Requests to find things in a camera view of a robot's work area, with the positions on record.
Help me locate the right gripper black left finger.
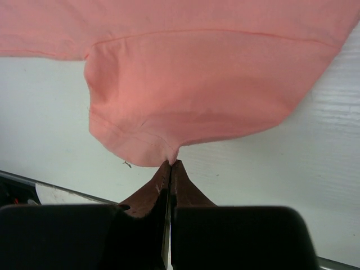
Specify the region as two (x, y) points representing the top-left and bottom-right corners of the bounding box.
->
(1, 162), (170, 269)

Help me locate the pink t shirt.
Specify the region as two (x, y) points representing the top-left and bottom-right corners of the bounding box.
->
(1, 1), (359, 167)

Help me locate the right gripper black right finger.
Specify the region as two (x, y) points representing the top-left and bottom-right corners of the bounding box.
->
(170, 161), (319, 269)

